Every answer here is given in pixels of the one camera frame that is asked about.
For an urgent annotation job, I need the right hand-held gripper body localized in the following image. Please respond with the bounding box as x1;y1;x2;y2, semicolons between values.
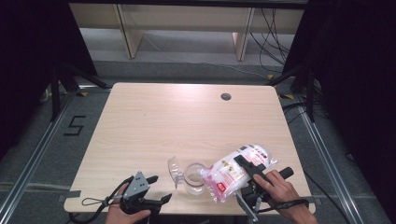
233;166;295;224

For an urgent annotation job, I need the black curtain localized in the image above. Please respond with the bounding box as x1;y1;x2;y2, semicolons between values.
0;0;98;158
282;0;396;218

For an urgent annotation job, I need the aluminium floor rail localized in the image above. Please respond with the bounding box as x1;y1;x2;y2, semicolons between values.
293;95;357;224
0;90;78;217

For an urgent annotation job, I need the grey floor tape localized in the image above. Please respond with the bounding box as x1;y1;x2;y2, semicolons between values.
0;181;82;203

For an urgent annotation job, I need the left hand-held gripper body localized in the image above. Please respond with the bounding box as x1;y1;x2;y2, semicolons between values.
120;171;163;217

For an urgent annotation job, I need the bundle of black cables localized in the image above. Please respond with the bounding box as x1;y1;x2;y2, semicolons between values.
249;7;292;75

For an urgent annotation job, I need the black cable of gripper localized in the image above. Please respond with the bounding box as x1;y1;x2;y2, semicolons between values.
257;199;310;216
68;175;135;224

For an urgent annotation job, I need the clear glass measuring cup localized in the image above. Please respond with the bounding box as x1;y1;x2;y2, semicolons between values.
167;155;209;197

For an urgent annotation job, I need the thin white floor cable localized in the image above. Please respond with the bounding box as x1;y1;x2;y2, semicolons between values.
142;33;273;79

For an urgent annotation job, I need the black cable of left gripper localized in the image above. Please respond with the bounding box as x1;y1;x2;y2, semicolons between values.
68;175;135;224

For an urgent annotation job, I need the light wooden furniture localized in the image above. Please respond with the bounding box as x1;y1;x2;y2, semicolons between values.
68;3;304;62

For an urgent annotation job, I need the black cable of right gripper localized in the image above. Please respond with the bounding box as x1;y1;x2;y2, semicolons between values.
257;199;310;216

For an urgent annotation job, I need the person's right hand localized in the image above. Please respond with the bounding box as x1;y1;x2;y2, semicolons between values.
252;169;307;210

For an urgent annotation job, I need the person's left hand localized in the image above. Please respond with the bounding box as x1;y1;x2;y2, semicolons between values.
105;183;152;224

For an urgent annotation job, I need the red and white sugar pouch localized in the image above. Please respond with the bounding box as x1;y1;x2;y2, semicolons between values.
199;143;278;204

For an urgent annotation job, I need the black metal stand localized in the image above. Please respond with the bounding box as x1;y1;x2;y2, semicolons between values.
49;61;112;123
266;63;316;123

